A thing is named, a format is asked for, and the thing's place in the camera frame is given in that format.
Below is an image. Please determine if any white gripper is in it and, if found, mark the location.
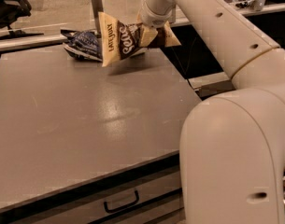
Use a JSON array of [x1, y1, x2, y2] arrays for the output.
[[138, 0, 176, 47]]

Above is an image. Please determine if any brown Late July chip bag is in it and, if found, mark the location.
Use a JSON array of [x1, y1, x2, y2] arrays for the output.
[[99, 12, 181, 67]]

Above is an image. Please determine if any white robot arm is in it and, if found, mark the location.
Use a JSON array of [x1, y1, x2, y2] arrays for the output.
[[140, 0, 285, 224]]

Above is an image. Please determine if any blue chip bag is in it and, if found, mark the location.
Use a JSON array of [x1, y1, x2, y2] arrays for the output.
[[61, 29, 102, 62]]

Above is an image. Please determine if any grey metal side shelf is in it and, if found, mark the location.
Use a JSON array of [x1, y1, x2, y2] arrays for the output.
[[189, 72, 235, 99]]

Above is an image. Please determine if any black office chair left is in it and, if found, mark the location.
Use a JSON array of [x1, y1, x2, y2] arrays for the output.
[[0, 0, 36, 40]]

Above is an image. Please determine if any grey upper drawer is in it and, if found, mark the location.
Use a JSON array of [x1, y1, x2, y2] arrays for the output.
[[29, 167, 180, 224]]

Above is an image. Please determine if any grey drawer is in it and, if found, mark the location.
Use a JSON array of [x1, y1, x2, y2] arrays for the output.
[[94, 189, 185, 224], [29, 167, 180, 224]]

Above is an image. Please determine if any grey lower drawer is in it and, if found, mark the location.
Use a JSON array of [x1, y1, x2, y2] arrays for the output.
[[94, 189, 185, 224]]

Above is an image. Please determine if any black cable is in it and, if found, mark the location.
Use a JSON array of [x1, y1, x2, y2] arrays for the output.
[[171, 35, 199, 89]]

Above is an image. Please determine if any left metal bracket post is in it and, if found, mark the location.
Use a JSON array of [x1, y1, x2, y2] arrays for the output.
[[91, 0, 104, 32]]

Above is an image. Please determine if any black drawer handle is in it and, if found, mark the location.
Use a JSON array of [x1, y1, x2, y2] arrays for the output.
[[104, 189, 140, 214]]

